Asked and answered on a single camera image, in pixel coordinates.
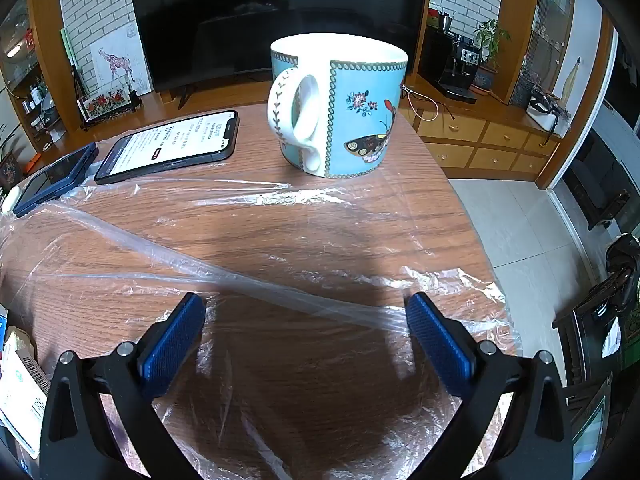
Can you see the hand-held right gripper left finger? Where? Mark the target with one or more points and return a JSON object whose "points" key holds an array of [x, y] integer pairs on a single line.
{"points": [[172, 342]]}

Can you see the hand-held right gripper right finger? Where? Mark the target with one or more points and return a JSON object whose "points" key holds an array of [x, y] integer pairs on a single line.
{"points": [[440, 345]]}

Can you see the white barcode medicine box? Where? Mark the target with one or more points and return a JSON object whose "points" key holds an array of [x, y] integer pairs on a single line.
{"points": [[22, 400]]}

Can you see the dark wooden chair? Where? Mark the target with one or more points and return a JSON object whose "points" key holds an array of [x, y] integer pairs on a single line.
{"points": [[590, 330], [597, 180]]}

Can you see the beige crumpled tissue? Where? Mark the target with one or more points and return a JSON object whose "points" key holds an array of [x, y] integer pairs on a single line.
{"points": [[17, 342]]}

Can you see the round wooden table grey rim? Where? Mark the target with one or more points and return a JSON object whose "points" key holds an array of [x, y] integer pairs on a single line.
{"points": [[440, 185]]}

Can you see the clear plastic table cover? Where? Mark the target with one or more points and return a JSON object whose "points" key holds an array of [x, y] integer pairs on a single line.
{"points": [[300, 240]]}

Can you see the glass tank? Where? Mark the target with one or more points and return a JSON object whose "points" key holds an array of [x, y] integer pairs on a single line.
{"points": [[589, 435]]}

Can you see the black smartphone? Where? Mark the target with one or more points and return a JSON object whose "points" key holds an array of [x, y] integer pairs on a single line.
{"points": [[170, 145]]}

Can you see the black bag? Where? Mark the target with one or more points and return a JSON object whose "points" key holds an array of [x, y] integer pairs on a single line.
{"points": [[622, 260]]}

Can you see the blue cased tablet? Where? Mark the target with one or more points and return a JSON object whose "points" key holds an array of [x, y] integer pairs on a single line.
{"points": [[50, 180]]}

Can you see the wooden drawer cabinet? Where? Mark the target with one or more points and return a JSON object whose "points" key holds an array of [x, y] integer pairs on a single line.
{"points": [[500, 140]]}

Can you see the small white object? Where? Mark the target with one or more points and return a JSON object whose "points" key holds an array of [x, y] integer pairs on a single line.
{"points": [[10, 199]]}

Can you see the blue butterfly ceramic mug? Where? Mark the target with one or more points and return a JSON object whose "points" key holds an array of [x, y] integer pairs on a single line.
{"points": [[350, 125]]}

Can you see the framed flower picture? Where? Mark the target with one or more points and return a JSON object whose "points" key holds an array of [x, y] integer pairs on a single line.
{"points": [[102, 105]]}

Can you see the black coffee machine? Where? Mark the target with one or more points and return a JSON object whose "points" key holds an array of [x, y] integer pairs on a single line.
{"points": [[460, 67]]}

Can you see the giraffe drawing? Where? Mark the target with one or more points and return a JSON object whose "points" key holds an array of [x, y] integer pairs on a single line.
{"points": [[117, 62]]}

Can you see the potted green plant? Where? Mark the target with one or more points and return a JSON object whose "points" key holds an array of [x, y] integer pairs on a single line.
{"points": [[492, 40]]}

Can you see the wooden shelf unit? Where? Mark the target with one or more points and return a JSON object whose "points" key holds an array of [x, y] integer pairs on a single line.
{"points": [[40, 60]]}

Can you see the black flat television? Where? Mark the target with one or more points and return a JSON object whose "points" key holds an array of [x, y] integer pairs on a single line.
{"points": [[200, 20]]}

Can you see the glass door cabinet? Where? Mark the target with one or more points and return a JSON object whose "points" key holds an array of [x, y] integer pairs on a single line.
{"points": [[545, 25]]}

